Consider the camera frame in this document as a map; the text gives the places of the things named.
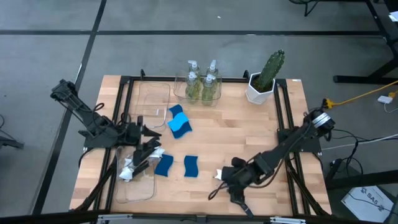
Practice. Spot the silver aluminium bar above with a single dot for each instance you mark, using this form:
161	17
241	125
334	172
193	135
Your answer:
115	217
287	220

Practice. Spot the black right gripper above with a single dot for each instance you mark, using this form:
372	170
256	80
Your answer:
242	172

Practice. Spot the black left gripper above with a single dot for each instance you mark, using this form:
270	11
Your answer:
136	132

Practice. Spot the white power adapter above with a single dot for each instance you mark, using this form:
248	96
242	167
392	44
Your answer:
385	99

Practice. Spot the white paper sign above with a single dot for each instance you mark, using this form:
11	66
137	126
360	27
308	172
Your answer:
363	205

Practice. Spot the white plant pot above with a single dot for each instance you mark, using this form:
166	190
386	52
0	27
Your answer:
258	96

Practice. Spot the clear yellow soap pump bottle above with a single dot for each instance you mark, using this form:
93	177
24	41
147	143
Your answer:
192	88
213	66
209	90
194	67

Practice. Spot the black floor stand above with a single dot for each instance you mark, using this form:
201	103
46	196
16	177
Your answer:
308	9

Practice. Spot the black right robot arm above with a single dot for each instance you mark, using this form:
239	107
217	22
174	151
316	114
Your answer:
289	144

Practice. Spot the green cactus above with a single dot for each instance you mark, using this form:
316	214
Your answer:
270	70

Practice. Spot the black desk foot bar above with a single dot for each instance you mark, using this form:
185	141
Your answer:
367	180

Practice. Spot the clear plastic bin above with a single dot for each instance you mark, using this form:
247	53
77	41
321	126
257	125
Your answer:
136	189
180	93
154	96

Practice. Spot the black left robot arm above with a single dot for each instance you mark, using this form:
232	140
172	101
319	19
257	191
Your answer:
93	123

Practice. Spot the black desk frame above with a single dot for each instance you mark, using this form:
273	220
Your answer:
357	79

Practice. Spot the white paper sheet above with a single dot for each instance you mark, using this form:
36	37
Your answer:
394	16

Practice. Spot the black aluminium rig frame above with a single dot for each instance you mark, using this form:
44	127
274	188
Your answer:
155	77

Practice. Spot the black chair base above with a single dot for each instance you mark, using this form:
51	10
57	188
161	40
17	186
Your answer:
9	141

